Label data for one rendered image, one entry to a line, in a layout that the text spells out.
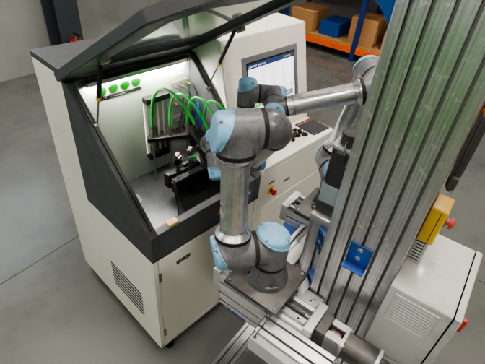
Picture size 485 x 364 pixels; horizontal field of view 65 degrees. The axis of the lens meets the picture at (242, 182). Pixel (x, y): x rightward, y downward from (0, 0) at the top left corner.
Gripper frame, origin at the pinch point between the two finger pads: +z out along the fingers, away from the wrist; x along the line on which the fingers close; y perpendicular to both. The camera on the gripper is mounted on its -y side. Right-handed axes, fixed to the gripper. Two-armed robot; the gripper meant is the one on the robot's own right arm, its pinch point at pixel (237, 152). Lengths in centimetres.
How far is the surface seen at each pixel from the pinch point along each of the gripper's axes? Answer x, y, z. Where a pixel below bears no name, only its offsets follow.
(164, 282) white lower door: -42, -3, 59
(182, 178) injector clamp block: -12.1, -24.6, 22.8
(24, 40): 60, -430, 78
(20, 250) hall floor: -73, -133, 121
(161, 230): -40.3, -4.3, 25.8
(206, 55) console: 23, -48, -25
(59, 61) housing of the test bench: -42, -69, -29
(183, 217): -27.6, -4.8, 25.8
